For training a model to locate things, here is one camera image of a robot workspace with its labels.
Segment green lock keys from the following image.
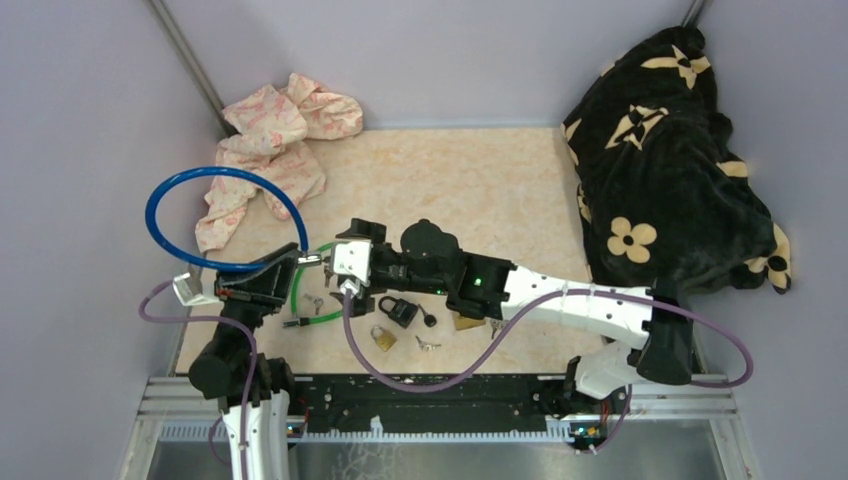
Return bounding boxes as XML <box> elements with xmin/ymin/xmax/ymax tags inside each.
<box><xmin>303</xmin><ymin>294</ymin><xmax>324</xmax><ymax>317</ymax></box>

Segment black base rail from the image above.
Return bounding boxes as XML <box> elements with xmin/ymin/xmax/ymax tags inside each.
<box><xmin>249</xmin><ymin>359</ymin><xmax>608</xmax><ymax>437</ymax></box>

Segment pink patterned cloth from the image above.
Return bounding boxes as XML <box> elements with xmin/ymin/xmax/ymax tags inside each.
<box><xmin>195</xmin><ymin>73</ymin><xmax>364</xmax><ymax>253</ymax></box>

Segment small brass padlock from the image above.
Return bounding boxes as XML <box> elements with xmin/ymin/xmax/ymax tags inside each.
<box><xmin>370</xmin><ymin>325</ymin><xmax>397</xmax><ymax>352</ymax></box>

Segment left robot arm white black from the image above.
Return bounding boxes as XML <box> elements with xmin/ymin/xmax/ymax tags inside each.
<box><xmin>188</xmin><ymin>243</ymin><xmax>301</xmax><ymax>479</ymax></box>

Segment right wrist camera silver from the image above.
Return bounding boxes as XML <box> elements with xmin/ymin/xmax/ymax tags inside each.
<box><xmin>329</xmin><ymin>240</ymin><xmax>373</xmax><ymax>296</ymax></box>

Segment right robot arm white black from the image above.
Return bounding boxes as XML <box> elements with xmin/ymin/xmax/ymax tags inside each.
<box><xmin>325</xmin><ymin>218</ymin><xmax>693</xmax><ymax>412</ymax></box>

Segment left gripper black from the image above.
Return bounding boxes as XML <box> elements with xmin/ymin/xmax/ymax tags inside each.
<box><xmin>213</xmin><ymin>242</ymin><xmax>300</xmax><ymax>354</ymax></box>

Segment black padlock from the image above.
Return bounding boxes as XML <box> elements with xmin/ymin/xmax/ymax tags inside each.
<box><xmin>377</xmin><ymin>296</ymin><xmax>419</xmax><ymax>329</ymax></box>

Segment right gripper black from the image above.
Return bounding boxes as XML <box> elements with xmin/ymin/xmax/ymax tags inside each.
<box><xmin>330</xmin><ymin>219</ymin><xmax>450</xmax><ymax>316</ymax></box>

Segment small padlock keys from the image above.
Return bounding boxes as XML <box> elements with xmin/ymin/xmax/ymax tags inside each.
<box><xmin>415</xmin><ymin>335</ymin><xmax>441</xmax><ymax>352</ymax></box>

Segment large brass padlock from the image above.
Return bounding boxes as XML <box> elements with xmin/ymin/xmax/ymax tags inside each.
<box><xmin>453</xmin><ymin>315</ymin><xmax>486</xmax><ymax>331</ymax></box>

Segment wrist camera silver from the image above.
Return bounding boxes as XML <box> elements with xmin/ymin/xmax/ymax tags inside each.
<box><xmin>171</xmin><ymin>267</ymin><xmax>219</xmax><ymax>307</ymax></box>
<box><xmin>329</xmin><ymin>240</ymin><xmax>373</xmax><ymax>296</ymax></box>

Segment black padlock key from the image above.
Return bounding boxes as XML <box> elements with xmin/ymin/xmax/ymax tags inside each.
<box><xmin>418</xmin><ymin>304</ymin><xmax>438</xmax><ymax>328</ymax></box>

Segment keys of large padlock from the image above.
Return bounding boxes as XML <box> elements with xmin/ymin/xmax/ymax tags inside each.
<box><xmin>488</xmin><ymin>319</ymin><xmax>508</xmax><ymax>340</ymax></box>

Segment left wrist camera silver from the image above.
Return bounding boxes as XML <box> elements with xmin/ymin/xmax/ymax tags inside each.
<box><xmin>171</xmin><ymin>267</ymin><xmax>219</xmax><ymax>307</ymax></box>

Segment green cable lock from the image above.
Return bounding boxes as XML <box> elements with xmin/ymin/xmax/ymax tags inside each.
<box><xmin>282</xmin><ymin>269</ymin><xmax>342</xmax><ymax>328</ymax></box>

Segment black floral blanket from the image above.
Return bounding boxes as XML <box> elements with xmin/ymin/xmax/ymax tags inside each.
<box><xmin>561</xmin><ymin>26</ymin><xmax>792</xmax><ymax>295</ymax></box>

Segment blue cable lock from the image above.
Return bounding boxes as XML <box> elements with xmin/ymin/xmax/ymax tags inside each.
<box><xmin>144</xmin><ymin>166</ymin><xmax>310</xmax><ymax>272</ymax></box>

